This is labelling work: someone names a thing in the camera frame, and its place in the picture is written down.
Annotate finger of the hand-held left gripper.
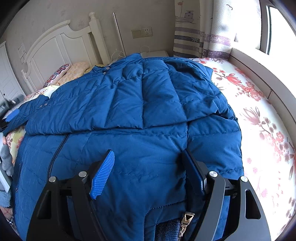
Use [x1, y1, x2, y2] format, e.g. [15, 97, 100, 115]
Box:
[5, 109, 21, 123]

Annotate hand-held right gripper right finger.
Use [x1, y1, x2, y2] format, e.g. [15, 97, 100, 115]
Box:
[181, 148, 271, 241]

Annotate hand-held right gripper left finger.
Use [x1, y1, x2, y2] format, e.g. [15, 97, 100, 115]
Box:
[26, 149, 115, 241]

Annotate blue down jacket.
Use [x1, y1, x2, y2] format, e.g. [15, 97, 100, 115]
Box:
[6, 53, 244, 241]

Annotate person's left hand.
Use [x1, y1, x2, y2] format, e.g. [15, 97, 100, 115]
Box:
[0, 136, 15, 177]

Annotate white wardrobe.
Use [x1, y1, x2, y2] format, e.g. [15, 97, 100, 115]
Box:
[0, 41, 25, 99]

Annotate purple patterned pillow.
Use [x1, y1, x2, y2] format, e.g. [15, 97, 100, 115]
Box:
[43, 64, 71, 88]

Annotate peach pillow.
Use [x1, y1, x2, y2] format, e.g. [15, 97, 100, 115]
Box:
[55, 61, 90, 86]

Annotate floral quilt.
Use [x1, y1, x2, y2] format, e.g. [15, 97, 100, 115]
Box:
[6, 57, 296, 234]

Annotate white bed headboard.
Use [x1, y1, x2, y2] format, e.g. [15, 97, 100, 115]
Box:
[21, 11, 110, 93]

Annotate white nightstand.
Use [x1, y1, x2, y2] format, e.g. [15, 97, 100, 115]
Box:
[140, 50, 169, 58]

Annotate metal pole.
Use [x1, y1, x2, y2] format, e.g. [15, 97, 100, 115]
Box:
[112, 12, 127, 57]

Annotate printed striped curtain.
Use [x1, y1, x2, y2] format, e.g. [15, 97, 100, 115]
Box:
[173, 0, 239, 59]

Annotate window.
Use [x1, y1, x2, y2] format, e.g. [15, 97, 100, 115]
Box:
[258, 0, 296, 56]

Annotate wall paper notice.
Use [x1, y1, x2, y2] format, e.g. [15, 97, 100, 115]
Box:
[17, 43, 26, 64]

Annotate white cable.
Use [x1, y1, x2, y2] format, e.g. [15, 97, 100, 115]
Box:
[110, 45, 151, 61]

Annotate wall outlet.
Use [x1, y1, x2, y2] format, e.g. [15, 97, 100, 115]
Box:
[131, 27, 153, 38]

